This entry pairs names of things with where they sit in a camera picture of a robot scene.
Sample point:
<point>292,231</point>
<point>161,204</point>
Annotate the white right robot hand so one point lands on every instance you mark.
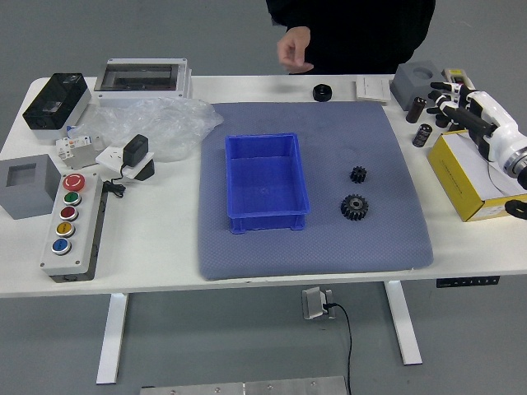
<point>500,119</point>

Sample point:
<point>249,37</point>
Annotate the person's hand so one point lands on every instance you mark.
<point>293,47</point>

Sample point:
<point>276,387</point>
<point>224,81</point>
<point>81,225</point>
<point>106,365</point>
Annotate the small black gear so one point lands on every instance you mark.
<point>359,175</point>

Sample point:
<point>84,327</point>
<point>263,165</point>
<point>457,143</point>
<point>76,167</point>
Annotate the big black gear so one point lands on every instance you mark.
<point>355,210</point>

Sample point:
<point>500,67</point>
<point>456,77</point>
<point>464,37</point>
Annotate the black round nut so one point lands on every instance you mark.
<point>322,93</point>

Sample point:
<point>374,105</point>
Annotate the yellow and white cardboard box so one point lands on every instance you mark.
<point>461,160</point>

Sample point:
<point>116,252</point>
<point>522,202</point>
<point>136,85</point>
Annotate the black box with white base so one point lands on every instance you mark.
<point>55,103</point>

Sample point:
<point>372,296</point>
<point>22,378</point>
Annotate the grey five-button control box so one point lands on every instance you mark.
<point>82,230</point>

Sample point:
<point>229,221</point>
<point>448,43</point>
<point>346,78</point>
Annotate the person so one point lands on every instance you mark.
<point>362,33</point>

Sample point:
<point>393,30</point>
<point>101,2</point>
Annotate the dark brown capacitor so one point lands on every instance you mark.
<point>422,136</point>
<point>416,109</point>

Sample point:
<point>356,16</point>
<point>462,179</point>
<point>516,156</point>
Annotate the grey block with round hole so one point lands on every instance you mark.
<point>405,82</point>

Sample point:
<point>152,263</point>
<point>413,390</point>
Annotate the blue plastic bin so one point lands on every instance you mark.
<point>263,181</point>

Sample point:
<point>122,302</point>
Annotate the clear plastic bag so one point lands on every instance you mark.
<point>173,123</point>

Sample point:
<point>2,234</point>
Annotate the black table control panel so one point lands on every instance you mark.
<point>467,282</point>

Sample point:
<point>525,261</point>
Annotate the black power adapter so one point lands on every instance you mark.
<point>135,150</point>

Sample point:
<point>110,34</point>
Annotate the black socket base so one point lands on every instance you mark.
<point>146,173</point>

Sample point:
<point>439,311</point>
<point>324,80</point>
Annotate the blue-grey mat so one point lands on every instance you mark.
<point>329,247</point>

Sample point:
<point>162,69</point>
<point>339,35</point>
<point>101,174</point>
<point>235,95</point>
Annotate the white socket plate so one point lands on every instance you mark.
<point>109,156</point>

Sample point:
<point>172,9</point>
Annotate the white table leg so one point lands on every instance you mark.
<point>113,337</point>
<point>405,329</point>

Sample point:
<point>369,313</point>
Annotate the white circuit breaker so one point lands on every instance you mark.
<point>76,150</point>

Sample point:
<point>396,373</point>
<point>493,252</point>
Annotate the silver floor socket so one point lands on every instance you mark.
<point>313,302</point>

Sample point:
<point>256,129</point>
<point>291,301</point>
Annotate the grey block with square hole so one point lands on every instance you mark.
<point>29,193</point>

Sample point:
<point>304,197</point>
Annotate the grey metal plate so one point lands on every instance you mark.
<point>243,387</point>

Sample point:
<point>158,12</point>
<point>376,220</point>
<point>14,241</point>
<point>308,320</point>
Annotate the beige red-green button switch box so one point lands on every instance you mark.
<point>453,74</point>

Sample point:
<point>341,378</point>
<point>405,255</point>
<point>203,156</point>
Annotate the white wall switch plate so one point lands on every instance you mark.
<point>372,88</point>

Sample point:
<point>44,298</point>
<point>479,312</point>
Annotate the grey enclosure with clear lid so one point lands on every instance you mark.
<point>140,80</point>

